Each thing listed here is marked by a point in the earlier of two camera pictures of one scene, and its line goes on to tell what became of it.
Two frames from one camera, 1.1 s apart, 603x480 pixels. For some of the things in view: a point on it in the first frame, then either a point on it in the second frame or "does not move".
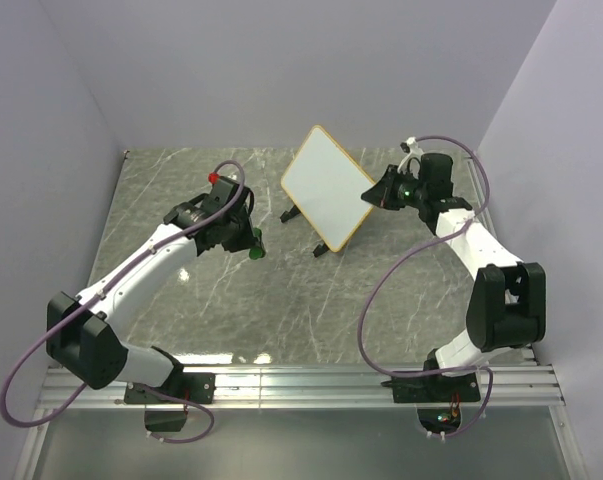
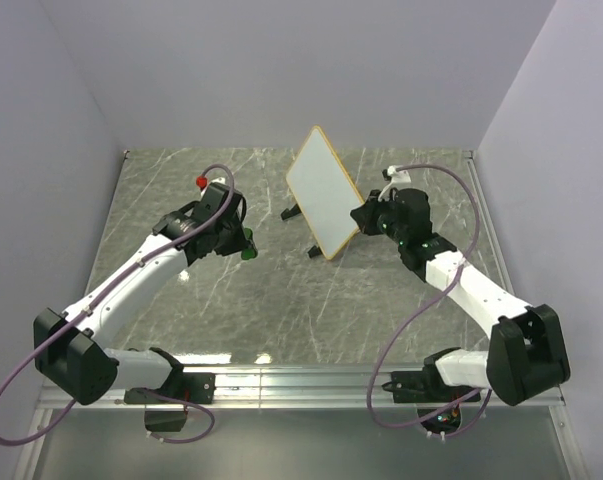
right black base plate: x=434 y=388 does not move
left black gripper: x=246 y=241 does not move
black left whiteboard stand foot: x=287 y=215 does not move
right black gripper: x=383 y=194 -> x=366 y=217
